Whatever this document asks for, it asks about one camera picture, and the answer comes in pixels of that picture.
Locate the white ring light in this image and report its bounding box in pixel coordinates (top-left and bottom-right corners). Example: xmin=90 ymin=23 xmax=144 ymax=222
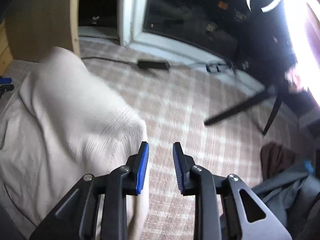
xmin=283 ymin=0 xmax=319 ymax=103

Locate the plaid beige floor mat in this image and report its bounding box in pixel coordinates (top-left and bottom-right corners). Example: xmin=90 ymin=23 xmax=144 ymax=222
xmin=1 ymin=42 xmax=313 ymax=239

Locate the pine plank panel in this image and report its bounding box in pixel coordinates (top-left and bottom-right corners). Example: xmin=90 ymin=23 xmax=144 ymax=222
xmin=0 ymin=21 xmax=14 ymax=75

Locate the white window frame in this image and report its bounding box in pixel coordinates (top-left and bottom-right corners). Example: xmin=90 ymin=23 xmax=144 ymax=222
xmin=78 ymin=0 xmax=266 ymax=88

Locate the dark teal jacket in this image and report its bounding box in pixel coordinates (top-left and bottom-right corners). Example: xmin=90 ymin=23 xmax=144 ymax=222
xmin=252 ymin=160 xmax=319 ymax=239

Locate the light plywood board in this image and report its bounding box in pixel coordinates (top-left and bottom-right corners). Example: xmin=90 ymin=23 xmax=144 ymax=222
xmin=5 ymin=0 xmax=80 ymax=62

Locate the dark brown garment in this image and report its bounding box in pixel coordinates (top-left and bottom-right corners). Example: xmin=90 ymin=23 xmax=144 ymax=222
xmin=260 ymin=142 xmax=298 ymax=180

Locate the cream knit sweater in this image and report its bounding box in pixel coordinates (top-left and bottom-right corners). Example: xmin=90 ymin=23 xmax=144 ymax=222
xmin=1 ymin=47 xmax=147 ymax=238

